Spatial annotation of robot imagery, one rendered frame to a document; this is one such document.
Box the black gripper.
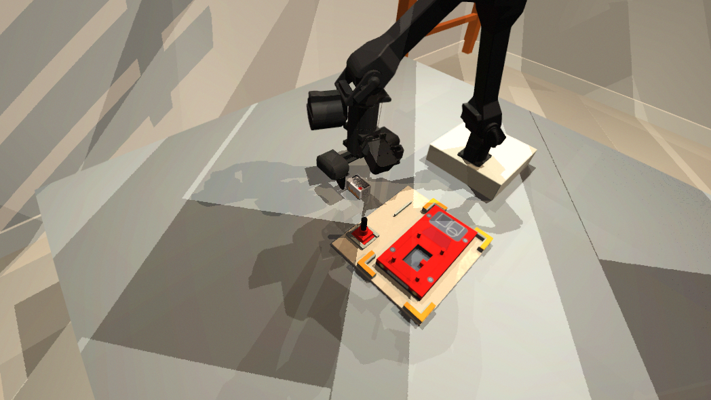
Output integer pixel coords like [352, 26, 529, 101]
[316, 121, 400, 190]

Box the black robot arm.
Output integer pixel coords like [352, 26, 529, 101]
[306, 0, 527, 175]

